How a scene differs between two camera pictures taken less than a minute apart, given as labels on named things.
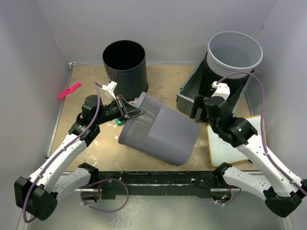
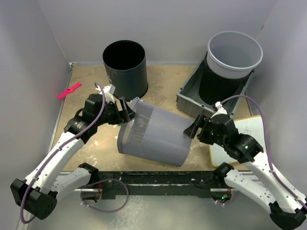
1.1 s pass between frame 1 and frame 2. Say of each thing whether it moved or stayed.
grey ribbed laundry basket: moved
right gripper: moved
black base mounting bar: stayed
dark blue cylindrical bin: stayed
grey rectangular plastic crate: stayed
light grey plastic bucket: stayed
